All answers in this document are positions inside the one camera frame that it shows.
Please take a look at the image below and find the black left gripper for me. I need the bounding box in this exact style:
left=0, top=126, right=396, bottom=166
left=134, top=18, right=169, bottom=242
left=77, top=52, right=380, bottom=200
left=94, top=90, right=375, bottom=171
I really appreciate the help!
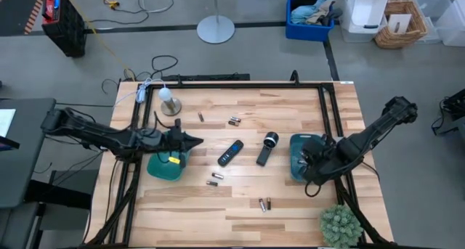
left=159, top=118, right=204, bottom=169

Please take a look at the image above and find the white floor cable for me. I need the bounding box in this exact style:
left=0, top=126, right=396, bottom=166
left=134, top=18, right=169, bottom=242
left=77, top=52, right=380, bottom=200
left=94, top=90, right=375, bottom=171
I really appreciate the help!
left=137, top=0, right=176, bottom=15

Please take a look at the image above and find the clear plastic bin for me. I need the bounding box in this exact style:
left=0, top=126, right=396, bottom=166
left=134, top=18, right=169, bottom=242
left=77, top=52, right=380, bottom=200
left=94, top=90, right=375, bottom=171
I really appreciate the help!
left=413, top=0, right=453, bottom=45
left=434, top=0, right=465, bottom=47

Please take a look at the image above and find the green artificial plant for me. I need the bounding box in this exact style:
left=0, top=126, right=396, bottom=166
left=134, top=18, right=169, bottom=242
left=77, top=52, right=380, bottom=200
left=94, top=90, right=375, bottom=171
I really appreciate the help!
left=319, top=204, right=364, bottom=249

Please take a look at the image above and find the black mat, striped edge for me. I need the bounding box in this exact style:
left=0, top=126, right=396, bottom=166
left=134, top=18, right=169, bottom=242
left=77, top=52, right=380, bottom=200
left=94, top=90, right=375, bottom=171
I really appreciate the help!
left=0, top=0, right=48, bottom=37

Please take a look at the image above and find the black desk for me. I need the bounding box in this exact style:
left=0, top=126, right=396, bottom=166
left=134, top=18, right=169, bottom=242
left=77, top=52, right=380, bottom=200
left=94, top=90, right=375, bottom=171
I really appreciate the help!
left=0, top=98, right=57, bottom=209

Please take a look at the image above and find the red and black tool case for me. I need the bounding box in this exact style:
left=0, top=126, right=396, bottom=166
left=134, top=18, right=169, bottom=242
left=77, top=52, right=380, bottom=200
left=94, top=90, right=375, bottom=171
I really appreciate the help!
left=41, top=0, right=88, bottom=58

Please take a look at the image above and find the black floor cable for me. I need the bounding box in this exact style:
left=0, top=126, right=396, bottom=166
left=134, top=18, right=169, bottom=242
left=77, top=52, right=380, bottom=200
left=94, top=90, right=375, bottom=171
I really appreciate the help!
left=86, top=0, right=150, bottom=25

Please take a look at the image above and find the blue plastic bin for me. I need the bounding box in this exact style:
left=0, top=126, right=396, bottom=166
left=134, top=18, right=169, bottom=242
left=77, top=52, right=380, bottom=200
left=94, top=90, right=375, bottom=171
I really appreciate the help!
left=285, top=0, right=334, bottom=43

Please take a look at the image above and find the white plastic bin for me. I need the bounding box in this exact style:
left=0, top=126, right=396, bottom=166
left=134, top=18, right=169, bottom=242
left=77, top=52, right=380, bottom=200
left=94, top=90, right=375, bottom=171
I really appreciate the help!
left=341, top=0, right=390, bottom=43

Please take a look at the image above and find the beige cloth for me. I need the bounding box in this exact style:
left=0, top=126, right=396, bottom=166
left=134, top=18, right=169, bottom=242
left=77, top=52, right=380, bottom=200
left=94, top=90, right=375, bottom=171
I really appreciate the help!
left=306, top=0, right=336, bottom=27

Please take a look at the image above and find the teal plastic bin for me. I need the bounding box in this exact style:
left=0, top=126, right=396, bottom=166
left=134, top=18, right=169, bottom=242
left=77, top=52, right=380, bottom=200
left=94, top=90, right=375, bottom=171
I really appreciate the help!
left=289, top=133, right=328, bottom=184
left=147, top=131, right=193, bottom=182

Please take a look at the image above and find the white bulb table lamp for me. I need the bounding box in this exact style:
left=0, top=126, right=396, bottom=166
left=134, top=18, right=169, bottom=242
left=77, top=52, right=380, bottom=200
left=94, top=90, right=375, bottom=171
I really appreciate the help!
left=158, top=87, right=182, bottom=117

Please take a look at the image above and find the black remote, blue button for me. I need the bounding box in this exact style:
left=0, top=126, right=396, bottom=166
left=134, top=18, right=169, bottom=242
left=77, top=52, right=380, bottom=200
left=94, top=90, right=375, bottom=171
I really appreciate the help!
left=217, top=139, right=245, bottom=168

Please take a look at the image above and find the black looped cable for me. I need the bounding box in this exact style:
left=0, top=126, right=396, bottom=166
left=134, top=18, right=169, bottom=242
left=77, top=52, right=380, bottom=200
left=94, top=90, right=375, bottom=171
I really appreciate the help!
left=100, top=54, right=179, bottom=94

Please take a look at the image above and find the light blue cloth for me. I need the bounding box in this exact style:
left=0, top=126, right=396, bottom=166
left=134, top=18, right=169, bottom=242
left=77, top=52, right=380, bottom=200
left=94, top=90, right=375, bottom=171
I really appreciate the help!
left=290, top=0, right=326, bottom=25

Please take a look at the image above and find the black metal table frame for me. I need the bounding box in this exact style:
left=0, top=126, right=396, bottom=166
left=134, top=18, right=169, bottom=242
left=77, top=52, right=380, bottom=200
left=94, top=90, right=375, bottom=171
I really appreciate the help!
left=81, top=70, right=397, bottom=249

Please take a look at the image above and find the black cloth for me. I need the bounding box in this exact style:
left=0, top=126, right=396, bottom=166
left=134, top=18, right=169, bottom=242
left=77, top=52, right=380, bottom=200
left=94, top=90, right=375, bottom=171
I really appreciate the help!
left=292, top=0, right=318, bottom=9

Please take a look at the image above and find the white-screen tablet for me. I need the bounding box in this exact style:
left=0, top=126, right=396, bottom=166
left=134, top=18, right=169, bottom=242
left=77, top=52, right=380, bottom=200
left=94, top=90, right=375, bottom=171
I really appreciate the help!
left=0, top=109, right=21, bottom=152

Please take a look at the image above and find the wicker basket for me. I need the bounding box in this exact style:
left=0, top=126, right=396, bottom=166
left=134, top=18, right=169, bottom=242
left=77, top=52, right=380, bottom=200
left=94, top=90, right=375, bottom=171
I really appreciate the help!
left=373, top=0, right=429, bottom=49

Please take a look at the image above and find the white cable bundle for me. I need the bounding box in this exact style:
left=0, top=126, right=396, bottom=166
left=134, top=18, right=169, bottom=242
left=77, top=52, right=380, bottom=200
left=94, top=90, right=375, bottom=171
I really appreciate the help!
left=134, top=78, right=157, bottom=104

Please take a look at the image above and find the black equipment box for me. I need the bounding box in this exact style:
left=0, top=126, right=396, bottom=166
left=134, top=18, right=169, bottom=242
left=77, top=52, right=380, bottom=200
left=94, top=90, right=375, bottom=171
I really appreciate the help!
left=430, top=89, right=465, bottom=136

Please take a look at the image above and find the white card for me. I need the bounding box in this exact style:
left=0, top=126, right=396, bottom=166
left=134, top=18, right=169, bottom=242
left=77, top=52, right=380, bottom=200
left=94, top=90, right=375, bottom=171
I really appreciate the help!
left=387, top=12, right=413, bottom=35

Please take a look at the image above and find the silver floor stand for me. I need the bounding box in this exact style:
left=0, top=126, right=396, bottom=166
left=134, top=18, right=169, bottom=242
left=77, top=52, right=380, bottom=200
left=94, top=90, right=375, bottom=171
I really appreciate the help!
left=196, top=0, right=236, bottom=45

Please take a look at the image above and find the yellow floor cable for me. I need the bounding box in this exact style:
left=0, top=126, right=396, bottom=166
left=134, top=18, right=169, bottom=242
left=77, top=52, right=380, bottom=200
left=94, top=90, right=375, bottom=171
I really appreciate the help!
left=61, top=0, right=137, bottom=82

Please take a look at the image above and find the black power strip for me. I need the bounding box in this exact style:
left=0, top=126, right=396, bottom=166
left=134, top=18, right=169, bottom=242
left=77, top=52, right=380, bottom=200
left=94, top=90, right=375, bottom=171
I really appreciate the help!
left=161, top=73, right=251, bottom=82

